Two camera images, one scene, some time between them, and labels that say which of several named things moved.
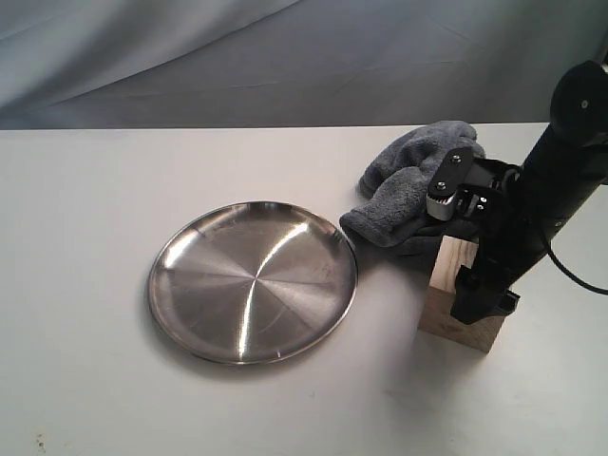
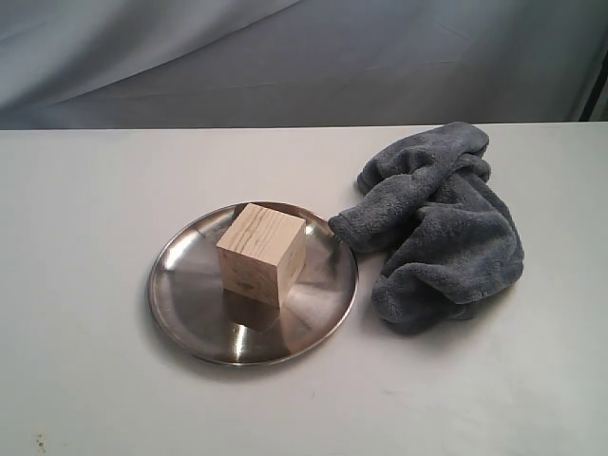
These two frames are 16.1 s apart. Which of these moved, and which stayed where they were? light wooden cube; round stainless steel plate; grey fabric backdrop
Moved: light wooden cube
Stayed: round stainless steel plate; grey fabric backdrop
